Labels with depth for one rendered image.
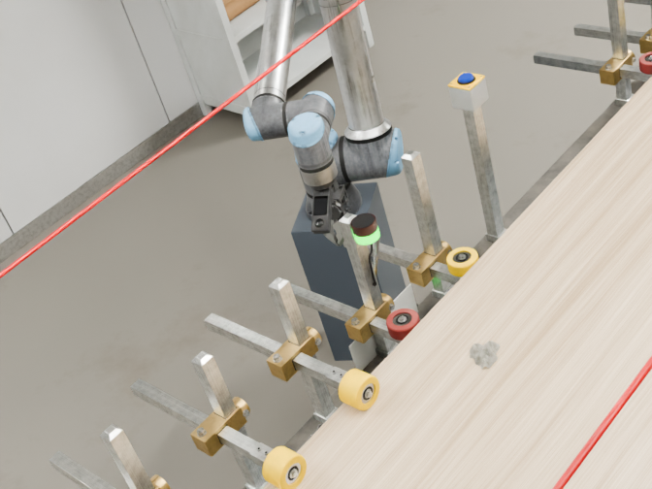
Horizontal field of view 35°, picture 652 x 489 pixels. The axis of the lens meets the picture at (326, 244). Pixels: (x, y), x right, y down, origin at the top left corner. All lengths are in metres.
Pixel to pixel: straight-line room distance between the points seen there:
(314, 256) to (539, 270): 1.10
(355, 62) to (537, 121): 1.77
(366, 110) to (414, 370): 1.08
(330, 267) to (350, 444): 1.30
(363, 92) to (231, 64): 1.99
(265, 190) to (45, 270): 1.06
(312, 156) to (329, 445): 0.73
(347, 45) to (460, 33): 2.55
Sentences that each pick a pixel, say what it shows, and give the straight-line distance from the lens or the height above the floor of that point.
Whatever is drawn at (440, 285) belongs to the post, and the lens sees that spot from 2.81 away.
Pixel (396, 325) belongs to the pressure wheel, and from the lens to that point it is 2.48.
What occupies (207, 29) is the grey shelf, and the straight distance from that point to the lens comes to 5.11.
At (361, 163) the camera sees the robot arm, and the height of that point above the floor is 0.80.
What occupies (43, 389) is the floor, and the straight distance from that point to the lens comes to 4.24.
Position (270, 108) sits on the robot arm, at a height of 1.28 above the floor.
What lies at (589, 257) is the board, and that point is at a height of 0.90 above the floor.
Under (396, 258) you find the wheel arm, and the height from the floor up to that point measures 0.84.
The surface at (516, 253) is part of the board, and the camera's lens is 2.62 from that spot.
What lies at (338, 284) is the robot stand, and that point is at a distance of 3.52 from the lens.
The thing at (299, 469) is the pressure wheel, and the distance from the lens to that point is 2.21.
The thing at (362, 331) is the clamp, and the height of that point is 0.86.
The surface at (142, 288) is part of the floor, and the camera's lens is 4.49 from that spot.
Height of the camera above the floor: 2.55
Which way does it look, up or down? 36 degrees down
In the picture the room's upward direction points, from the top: 18 degrees counter-clockwise
